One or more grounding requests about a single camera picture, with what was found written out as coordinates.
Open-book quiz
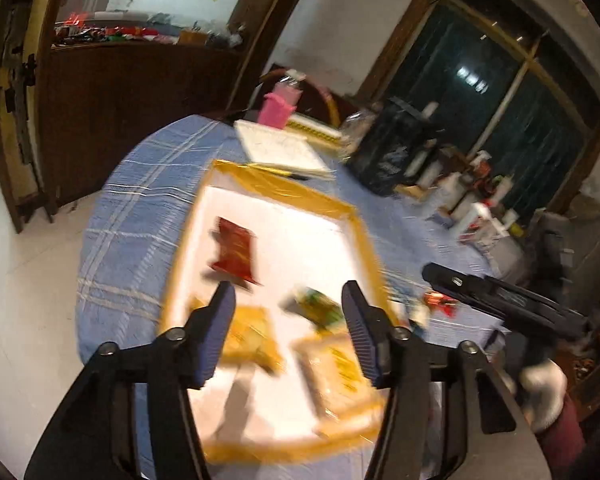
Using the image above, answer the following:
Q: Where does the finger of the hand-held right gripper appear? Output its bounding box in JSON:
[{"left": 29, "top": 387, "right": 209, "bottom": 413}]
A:
[{"left": 422, "top": 262, "right": 511, "bottom": 320}]

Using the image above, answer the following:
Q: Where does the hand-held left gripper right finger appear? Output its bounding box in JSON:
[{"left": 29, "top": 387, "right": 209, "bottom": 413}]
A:
[{"left": 341, "top": 280, "right": 553, "bottom": 480}]

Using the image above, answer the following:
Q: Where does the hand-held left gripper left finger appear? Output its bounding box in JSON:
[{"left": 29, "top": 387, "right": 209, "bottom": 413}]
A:
[{"left": 24, "top": 280, "right": 237, "bottom": 480}]

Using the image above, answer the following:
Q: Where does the small red snack packet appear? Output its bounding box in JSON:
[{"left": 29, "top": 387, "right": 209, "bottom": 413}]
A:
[{"left": 422, "top": 292, "right": 456, "bottom": 318}]

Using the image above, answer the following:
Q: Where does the yellow snack packet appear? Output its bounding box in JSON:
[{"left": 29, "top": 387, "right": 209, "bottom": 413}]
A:
[{"left": 190, "top": 300, "right": 286, "bottom": 376}]

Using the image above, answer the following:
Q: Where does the clear tan snack packet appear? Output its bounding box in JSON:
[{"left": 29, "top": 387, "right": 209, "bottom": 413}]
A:
[{"left": 292, "top": 335, "right": 386, "bottom": 421}]

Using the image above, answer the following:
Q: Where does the green snack packet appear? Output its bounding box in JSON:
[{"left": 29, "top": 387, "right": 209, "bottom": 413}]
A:
[{"left": 280, "top": 285, "right": 348, "bottom": 333}]

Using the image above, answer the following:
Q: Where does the gold cardboard box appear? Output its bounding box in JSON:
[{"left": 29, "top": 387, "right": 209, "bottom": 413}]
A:
[{"left": 157, "top": 159, "right": 401, "bottom": 463}]

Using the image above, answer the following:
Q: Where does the person's right hand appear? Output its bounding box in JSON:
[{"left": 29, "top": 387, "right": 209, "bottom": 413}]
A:
[{"left": 520, "top": 360, "right": 567, "bottom": 433}]

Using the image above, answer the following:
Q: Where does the white liquor bottle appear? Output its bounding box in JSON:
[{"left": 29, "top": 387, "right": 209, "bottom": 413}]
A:
[{"left": 455, "top": 200, "right": 501, "bottom": 243}]

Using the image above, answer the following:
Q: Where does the black electric kettle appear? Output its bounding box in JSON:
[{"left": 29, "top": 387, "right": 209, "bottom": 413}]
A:
[{"left": 345, "top": 97, "right": 441, "bottom": 196}]

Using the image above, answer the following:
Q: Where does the blue plaid tablecloth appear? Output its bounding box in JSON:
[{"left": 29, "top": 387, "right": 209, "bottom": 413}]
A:
[{"left": 77, "top": 114, "right": 511, "bottom": 480}]

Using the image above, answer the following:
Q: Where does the white open book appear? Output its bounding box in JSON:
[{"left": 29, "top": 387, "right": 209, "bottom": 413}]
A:
[{"left": 232, "top": 120, "right": 336, "bottom": 178}]

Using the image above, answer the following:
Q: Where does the flat yellow box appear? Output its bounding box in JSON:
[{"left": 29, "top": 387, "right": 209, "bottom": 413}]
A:
[{"left": 285, "top": 112, "right": 343, "bottom": 143}]

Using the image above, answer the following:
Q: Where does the wooden chair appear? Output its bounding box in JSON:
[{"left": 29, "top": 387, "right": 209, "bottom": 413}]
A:
[{"left": 260, "top": 67, "right": 342, "bottom": 127}]

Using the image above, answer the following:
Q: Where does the pink water bottle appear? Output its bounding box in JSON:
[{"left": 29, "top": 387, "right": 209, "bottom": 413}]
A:
[{"left": 256, "top": 72, "right": 303, "bottom": 128}]

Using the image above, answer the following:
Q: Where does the dark wooden cabinet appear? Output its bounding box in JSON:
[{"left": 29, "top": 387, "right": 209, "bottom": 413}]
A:
[{"left": 37, "top": 40, "right": 246, "bottom": 206}]

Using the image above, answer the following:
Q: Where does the pile of colourful goods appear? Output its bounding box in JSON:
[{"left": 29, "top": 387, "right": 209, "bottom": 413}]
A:
[{"left": 55, "top": 10, "right": 246, "bottom": 51}]

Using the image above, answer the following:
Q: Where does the dark window wooden frame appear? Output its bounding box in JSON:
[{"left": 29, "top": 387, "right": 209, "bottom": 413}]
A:
[{"left": 360, "top": 0, "right": 600, "bottom": 216}]

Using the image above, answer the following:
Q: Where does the dark carved wall ornament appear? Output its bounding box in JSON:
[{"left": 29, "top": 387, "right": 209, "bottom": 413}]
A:
[{"left": 2, "top": 0, "right": 38, "bottom": 163}]

